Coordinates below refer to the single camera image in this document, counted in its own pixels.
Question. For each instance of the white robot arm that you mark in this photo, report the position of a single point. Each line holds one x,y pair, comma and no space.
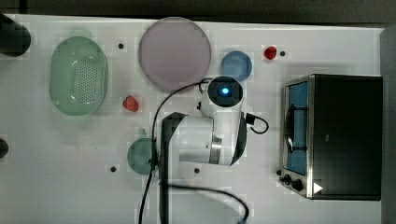
218,136

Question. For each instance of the black toaster oven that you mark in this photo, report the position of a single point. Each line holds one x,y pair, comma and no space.
331,143

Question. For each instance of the blue cup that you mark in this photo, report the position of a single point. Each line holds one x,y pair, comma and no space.
236,64

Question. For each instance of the pink round plate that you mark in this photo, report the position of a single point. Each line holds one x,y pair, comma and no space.
174,52

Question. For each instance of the toy strawberry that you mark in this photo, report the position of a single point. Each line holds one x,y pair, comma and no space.
130,103

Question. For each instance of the green mug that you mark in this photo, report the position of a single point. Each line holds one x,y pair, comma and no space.
142,154

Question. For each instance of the small red toy fruit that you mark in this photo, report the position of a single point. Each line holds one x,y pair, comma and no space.
270,53

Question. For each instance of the green perforated colander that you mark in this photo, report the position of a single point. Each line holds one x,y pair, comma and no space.
78,74

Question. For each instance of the black cylinder top left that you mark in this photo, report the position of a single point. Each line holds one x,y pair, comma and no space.
15,39

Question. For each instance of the black object left edge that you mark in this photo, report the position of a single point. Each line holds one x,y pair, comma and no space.
3,148

